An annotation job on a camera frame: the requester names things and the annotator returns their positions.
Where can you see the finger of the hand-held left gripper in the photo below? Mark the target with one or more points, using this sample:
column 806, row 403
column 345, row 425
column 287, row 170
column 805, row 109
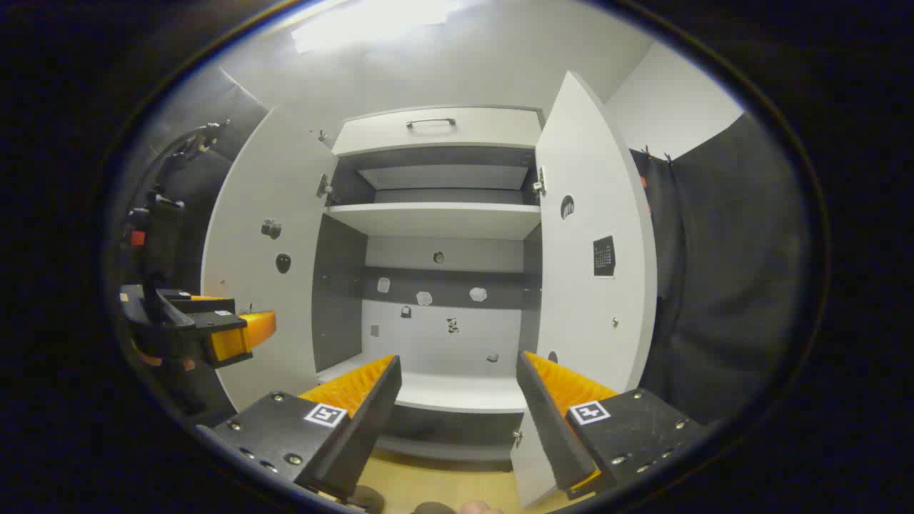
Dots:
column 243, row 332

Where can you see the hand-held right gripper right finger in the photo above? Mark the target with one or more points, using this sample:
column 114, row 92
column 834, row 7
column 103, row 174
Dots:
column 557, row 442

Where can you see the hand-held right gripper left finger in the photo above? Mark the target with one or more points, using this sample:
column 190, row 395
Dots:
column 360, row 435

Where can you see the white shoe cabinet door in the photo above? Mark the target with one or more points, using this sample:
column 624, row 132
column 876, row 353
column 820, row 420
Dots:
column 593, row 214
column 264, row 214

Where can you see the metal door hinge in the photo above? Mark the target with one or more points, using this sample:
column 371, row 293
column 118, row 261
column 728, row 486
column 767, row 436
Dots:
column 325, row 187
column 540, row 182

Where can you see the white cabinet shelf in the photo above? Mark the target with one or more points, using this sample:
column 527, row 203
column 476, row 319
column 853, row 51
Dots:
column 435, row 218

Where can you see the white cabinet drawer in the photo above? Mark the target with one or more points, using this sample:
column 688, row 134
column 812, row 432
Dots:
column 471, row 132

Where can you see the black backdrop cloth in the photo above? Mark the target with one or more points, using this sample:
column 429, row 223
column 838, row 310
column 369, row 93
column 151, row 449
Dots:
column 728, row 271

